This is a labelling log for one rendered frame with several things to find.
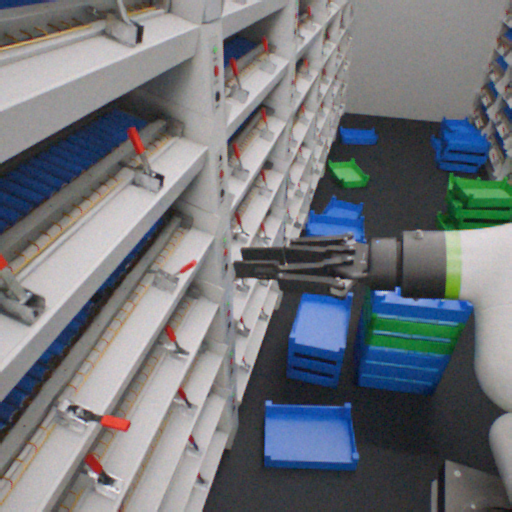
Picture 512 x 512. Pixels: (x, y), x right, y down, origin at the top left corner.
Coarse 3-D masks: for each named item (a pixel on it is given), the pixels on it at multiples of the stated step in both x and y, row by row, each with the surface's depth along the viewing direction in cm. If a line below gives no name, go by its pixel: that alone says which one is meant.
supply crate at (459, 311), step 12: (396, 288) 145; (372, 300) 139; (396, 300) 141; (408, 300) 141; (420, 300) 141; (432, 300) 140; (456, 300) 140; (384, 312) 135; (396, 312) 135; (408, 312) 134; (420, 312) 133; (432, 312) 132; (444, 312) 131; (456, 312) 130; (468, 312) 130
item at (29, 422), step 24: (168, 240) 79; (144, 264) 71; (120, 288) 66; (96, 336) 59; (72, 360) 55; (48, 384) 52; (48, 408) 51; (24, 432) 47; (0, 456) 45; (0, 480) 45; (0, 504) 43
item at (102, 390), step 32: (192, 224) 85; (192, 256) 80; (128, 320) 65; (160, 320) 67; (128, 352) 61; (96, 384) 56; (32, 448) 49; (64, 448) 50; (32, 480) 46; (64, 480) 49
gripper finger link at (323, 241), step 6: (342, 234) 64; (348, 234) 63; (294, 240) 65; (300, 240) 64; (306, 240) 64; (312, 240) 64; (318, 240) 64; (324, 240) 63; (330, 240) 63; (336, 240) 63; (342, 240) 63; (348, 240) 63; (324, 246) 64
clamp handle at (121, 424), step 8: (80, 408) 50; (80, 416) 51; (88, 416) 51; (96, 416) 50; (104, 416) 50; (112, 416) 50; (104, 424) 50; (112, 424) 49; (120, 424) 49; (128, 424) 49
